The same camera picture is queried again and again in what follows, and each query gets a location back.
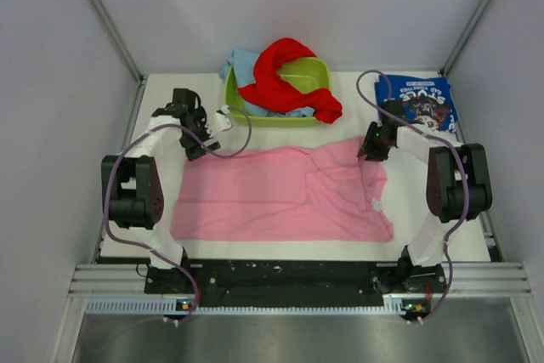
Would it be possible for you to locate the pink t shirt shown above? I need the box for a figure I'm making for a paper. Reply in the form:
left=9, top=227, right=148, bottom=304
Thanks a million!
left=170, top=137, right=394, bottom=242

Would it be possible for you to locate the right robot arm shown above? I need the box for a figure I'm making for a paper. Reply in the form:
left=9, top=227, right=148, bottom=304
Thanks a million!
left=358, top=99, right=492, bottom=292

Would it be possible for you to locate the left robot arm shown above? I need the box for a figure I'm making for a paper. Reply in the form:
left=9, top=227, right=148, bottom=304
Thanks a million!
left=101, top=88, right=220, bottom=292

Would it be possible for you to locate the folded blue printed t shirt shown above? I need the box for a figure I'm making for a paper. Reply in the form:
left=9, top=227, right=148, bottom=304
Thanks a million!
left=374, top=75, right=458, bottom=133

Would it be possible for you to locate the white garment size label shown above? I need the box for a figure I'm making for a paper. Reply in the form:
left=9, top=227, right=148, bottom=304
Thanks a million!
left=371, top=199, right=383, bottom=212

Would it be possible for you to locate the light blue t shirt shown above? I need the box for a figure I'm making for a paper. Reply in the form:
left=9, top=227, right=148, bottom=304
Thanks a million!
left=218, top=48, right=315, bottom=117

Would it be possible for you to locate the red t shirt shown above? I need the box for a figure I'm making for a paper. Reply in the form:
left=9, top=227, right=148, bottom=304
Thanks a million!
left=237, top=37, right=343, bottom=124

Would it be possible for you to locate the green plastic basin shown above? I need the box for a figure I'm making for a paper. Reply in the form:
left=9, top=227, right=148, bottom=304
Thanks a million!
left=224, top=57, right=332, bottom=128

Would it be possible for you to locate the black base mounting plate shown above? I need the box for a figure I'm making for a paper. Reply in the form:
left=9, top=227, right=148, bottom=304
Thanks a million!
left=144, top=258, right=446, bottom=307

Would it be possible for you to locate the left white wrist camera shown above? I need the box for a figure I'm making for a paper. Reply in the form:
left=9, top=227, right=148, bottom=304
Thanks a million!
left=212, top=105, right=233, bottom=133

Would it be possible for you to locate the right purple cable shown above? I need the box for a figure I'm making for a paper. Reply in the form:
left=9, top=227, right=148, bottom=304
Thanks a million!
left=355, top=69, right=470, bottom=324

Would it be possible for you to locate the purple cable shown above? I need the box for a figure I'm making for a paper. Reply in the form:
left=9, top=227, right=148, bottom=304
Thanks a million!
left=103, top=105, right=253, bottom=325
left=355, top=69, right=470, bottom=324

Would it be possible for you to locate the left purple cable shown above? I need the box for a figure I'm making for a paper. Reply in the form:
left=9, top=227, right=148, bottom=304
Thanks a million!
left=103, top=105, right=253, bottom=325

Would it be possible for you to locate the left aluminium corner post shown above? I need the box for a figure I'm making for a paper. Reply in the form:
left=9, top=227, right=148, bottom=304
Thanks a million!
left=88, top=0, right=145, bottom=83

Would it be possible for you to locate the aluminium corner post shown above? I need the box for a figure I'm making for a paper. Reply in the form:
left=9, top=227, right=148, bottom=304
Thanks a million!
left=88, top=0, right=145, bottom=83
left=439, top=0, right=494, bottom=77

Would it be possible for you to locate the aluminium frame rail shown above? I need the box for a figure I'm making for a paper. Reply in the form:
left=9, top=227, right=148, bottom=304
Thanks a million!
left=68, top=262, right=531, bottom=298

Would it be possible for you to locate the grey slotted cable duct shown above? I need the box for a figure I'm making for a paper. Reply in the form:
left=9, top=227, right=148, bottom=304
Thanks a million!
left=85, top=298, right=406, bottom=316

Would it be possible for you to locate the right aluminium corner post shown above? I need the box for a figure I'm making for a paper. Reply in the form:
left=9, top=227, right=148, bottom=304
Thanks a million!
left=439, top=0, right=494, bottom=77

